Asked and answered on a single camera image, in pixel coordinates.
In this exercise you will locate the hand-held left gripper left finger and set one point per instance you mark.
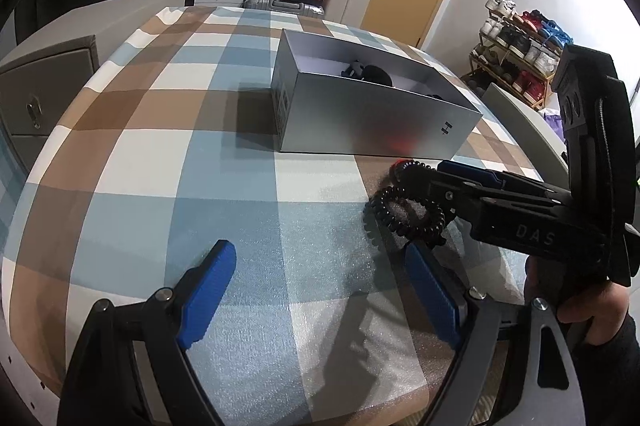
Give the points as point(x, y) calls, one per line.
point(210, 291)

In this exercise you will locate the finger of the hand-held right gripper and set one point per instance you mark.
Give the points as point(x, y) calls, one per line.
point(452, 201)
point(475, 176)

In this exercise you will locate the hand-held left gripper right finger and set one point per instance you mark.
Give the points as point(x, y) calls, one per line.
point(432, 296)

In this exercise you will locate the silver cardboard box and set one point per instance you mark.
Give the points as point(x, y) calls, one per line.
point(360, 126)

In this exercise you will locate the person's right forearm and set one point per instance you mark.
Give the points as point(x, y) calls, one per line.
point(615, 371)

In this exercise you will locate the person's right hand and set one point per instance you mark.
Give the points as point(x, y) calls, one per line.
point(600, 306)

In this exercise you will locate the purple bag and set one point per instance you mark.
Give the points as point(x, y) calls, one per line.
point(555, 124)

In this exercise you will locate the grey drawer cabinet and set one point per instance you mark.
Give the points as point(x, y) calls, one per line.
point(520, 121)
point(100, 21)

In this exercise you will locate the wooden shoe rack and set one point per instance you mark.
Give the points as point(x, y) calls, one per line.
point(542, 99)

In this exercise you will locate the checked tablecloth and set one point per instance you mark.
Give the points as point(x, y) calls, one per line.
point(150, 156)

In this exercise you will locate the white perforated panel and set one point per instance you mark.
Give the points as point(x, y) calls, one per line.
point(25, 386)

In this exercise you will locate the silver suitcase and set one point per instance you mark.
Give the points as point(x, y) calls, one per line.
point(280, 5)

